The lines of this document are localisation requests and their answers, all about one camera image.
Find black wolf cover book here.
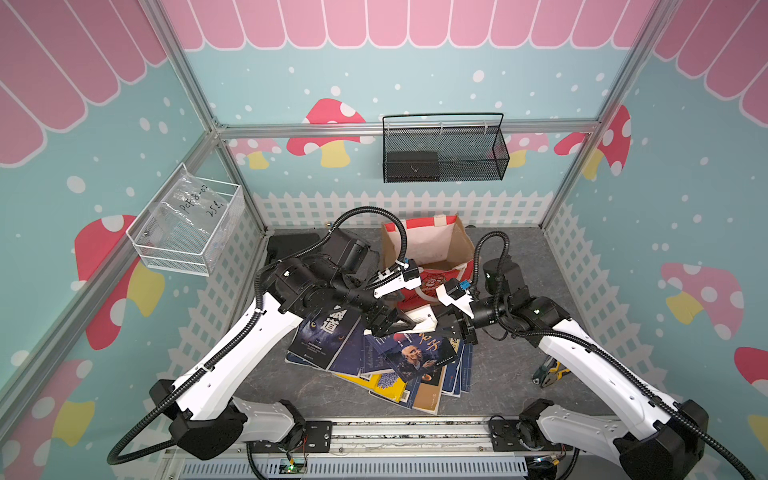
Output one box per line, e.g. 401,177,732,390
288,307,365,372

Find red canvas tote bag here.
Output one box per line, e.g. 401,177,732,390
398,215,475,311

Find dark blue barcode book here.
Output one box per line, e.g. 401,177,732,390
329,325,367,376

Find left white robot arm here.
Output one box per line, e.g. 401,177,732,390
107,206,421,466

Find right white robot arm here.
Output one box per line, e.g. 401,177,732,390
436,252,754,479

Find blue yellow-label book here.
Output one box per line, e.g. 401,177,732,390
441,341,473,398

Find yellow cartoon cover book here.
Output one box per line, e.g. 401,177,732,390
334,372,418,403

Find brown lamp cover book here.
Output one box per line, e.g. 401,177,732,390
412,361,460,415

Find yellow green pliers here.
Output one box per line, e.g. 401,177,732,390
531,356,570,388

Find blue back-cover book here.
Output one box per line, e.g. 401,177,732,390
285,352,325,371

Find black plastic tool case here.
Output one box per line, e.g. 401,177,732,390
265,233,320,264

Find black box in basket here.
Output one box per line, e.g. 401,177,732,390
383,151,440,183

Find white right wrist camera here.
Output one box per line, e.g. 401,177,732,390
435,278,475,319

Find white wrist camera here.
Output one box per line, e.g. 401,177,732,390
435,278,475,319
372,259,422,298

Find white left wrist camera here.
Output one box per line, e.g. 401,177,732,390
372,259,422,298

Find black wire mesh basket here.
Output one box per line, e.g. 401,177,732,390
381,112,511,183

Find clear plastic wall bin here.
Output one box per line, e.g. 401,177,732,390
126,164,245,277

